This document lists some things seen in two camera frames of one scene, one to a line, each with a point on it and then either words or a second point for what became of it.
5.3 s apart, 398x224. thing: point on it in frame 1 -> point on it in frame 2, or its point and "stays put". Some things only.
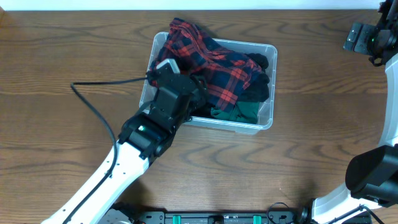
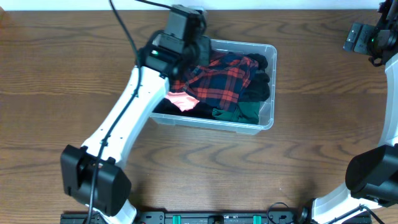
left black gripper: x=183 y=83 -> x=195 y=55
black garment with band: x=257 y=90 stays put
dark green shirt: x=245 y=112 stays put
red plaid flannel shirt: x=224 y=76 stays put
